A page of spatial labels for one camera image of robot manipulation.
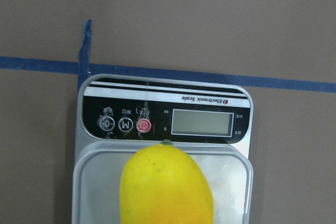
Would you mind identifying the yellow mango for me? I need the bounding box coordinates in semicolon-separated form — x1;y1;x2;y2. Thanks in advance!
119;140;215;223

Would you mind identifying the silver electronic kitchen scale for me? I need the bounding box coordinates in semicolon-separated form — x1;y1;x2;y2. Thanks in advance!
71;74;254;223

